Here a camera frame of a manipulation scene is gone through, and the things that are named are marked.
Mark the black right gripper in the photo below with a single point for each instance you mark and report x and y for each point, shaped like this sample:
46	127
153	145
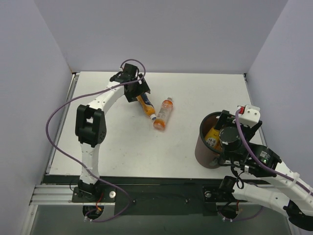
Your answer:
225	117

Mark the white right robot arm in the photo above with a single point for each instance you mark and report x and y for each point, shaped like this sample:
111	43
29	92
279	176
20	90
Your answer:
276	186

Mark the aluminium front rail frame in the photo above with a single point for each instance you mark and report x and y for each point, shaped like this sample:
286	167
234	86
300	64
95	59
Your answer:
222	139

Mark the yellow juice bottle blue cap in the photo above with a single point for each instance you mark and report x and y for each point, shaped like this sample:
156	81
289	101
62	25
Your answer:
212	138

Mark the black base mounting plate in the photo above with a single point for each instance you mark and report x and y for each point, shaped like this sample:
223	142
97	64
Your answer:
156	196

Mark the orange bottle dark blue label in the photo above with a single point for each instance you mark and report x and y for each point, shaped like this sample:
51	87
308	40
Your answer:
147	106

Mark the clear orange drink bottle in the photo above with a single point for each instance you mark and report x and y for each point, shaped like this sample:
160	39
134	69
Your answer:
164	114

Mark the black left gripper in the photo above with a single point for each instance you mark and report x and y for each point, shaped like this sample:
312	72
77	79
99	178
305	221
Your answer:
136	90

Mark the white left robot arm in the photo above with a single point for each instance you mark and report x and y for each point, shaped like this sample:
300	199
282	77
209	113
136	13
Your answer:
90	126

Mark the brown round bin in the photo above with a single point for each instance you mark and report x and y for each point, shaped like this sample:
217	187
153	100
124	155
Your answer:
204	154

